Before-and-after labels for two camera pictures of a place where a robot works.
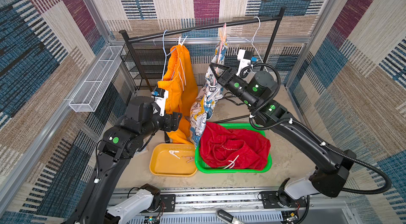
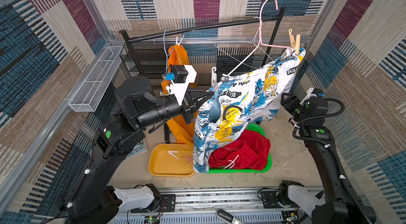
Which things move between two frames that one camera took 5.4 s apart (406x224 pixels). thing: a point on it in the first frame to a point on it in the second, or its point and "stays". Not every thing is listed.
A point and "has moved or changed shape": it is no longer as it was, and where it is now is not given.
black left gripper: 169,126 to 187,104
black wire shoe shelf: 151,56 stays
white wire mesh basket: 89,94 stays
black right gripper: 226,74 to 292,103
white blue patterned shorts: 203,106 has moved or changed shape
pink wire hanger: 219,55 to 260,42
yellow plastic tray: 173,159 stays
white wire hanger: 251,40 has moved or changed shape
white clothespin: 173,152 stays
